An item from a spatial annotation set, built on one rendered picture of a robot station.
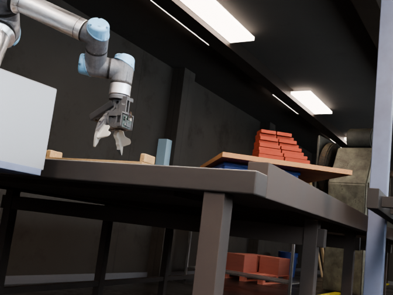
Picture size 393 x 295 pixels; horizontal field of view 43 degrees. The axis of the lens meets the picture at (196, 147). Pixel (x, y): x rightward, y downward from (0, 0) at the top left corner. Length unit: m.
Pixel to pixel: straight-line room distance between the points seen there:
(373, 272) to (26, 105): 2.27
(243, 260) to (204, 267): 7.07
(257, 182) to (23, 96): 0.68
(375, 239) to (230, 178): 1.97
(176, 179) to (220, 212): 0.15
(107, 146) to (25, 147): 4.75
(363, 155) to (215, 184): 7.44
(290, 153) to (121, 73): 0.84
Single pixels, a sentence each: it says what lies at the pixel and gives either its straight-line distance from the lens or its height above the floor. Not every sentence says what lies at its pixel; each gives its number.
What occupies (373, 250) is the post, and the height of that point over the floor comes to 0.75.
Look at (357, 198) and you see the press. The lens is 8.29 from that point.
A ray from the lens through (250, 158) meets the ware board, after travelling 1.80.
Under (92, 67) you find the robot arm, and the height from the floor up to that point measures 1.27.
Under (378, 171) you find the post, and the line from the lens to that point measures 3.15.
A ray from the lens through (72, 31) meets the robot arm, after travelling 1.75.
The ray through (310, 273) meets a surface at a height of 0.63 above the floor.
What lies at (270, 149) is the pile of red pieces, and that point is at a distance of 2.16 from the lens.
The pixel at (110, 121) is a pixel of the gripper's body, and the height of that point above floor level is 1.09.
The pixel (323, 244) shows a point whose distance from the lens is 2.24.
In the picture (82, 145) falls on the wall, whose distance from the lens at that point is 5.84.
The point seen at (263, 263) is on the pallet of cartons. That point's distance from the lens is 8.75.
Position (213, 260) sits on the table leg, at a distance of 1.25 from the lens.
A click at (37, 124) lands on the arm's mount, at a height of 0.99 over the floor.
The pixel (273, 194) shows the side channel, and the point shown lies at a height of 0.87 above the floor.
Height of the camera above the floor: 0.76
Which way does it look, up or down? 9 degrees up
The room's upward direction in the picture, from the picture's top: 7 degrees clockwise
